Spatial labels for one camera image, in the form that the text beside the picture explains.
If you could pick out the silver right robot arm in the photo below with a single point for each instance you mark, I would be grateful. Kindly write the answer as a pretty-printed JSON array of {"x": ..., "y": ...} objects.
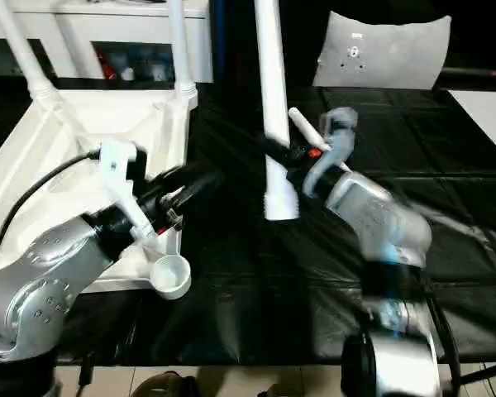
[{"x": 372, "y": 223}]

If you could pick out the white plastic table top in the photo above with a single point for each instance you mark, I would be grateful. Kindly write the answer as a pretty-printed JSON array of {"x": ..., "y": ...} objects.
[{"x": 58, "y": 149}]

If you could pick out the black metal table leg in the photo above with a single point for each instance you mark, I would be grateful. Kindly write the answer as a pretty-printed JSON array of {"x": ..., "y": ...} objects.
[{"x": 484, "y": 374}]

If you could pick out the white flat board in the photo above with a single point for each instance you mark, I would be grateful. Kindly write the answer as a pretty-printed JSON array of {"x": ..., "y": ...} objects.
[{"x": 488, "y": 120}]

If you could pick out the white cabinet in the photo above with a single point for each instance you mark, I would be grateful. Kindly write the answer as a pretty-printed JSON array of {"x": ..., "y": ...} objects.
[{"x": 107, "y": 29}]

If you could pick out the black robot foot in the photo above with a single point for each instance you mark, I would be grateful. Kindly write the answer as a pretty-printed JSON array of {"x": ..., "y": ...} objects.
[
  {"x": 165, "y": 386},
  {"x": 279, "y": 390}
]

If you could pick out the black right robot foot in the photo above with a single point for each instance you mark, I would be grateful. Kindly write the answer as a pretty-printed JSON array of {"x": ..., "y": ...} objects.
[{"x": 279, "y": 390}]

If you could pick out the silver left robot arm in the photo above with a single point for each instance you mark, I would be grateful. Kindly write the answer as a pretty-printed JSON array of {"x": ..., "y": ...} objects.
[{"x": 50, "y": 281}]

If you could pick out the black box with yellow label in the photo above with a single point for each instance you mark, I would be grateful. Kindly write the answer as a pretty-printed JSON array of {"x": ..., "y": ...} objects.
[{"x": 231, "y": 41}]

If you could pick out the black left robot foot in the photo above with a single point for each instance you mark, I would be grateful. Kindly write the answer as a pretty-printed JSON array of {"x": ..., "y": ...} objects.
[{"x": 165, "y": 386}]

